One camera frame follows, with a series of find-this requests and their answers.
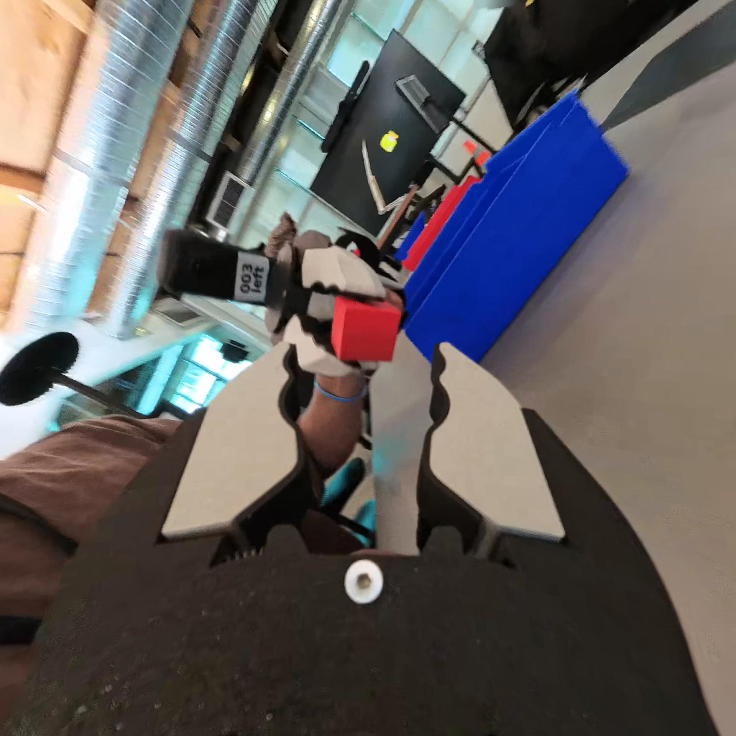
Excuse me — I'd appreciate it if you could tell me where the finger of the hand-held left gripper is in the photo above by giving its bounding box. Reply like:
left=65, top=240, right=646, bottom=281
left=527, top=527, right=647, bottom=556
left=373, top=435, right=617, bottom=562
left=281, top=317, right=380, bottom=378
left=299, top=244, right=406, bottom=311

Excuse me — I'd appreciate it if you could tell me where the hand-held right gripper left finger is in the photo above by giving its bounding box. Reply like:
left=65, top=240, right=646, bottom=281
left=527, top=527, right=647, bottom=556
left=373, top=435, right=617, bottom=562
left=161, top=343, right=315, bottom=550

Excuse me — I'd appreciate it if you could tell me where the black office chair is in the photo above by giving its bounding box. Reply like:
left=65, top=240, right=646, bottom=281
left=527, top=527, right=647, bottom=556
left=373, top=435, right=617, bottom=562
left=320, top=457, right=377, bottom=544

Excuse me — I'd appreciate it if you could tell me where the person's brown clothing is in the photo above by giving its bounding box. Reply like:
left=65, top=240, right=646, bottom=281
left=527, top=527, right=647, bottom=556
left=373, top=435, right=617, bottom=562
left=0, top=414, right=191, bottom=714

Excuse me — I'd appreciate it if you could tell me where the black round pole weight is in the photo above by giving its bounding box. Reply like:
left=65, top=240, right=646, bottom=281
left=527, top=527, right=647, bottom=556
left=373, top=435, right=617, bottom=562
left=0, top=332, right=81, bottom=407

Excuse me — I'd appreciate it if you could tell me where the person's left forearm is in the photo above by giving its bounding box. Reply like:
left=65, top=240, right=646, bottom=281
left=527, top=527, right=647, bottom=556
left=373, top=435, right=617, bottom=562
left=294, top=371, right=371, bottom=475

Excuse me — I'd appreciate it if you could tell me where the person's left hand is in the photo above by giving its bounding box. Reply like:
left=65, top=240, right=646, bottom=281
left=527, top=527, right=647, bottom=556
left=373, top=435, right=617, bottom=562
left=265, top=213, right=337, bottom=263

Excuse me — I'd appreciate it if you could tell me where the blue wristband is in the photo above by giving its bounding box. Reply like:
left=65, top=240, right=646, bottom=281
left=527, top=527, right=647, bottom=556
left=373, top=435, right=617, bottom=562
left=313, top=380, right=370, bottom=404

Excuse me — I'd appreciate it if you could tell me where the black monitor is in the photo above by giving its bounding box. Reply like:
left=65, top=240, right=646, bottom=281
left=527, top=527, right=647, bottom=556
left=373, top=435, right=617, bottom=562
left=311, top=29, right=468, bottom=239

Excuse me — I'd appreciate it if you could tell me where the blue plastic bin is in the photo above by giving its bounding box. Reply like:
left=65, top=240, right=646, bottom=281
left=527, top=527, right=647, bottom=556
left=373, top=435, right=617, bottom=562
left=397, top=92, right=631, bottom=364

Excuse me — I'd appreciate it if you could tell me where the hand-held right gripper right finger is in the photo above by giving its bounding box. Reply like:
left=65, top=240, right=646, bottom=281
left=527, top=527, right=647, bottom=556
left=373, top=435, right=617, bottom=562
left=417, top=343, right=567, bottom=550

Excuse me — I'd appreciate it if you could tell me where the grey desk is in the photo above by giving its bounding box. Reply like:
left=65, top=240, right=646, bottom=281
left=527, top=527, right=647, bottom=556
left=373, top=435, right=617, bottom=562
left=368, top=0, right=736, bottom=736

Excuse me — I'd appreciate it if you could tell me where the red wooden block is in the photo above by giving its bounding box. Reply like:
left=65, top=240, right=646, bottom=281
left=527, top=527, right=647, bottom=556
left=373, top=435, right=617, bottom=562
left=332, top=297, right=407, bottom=364

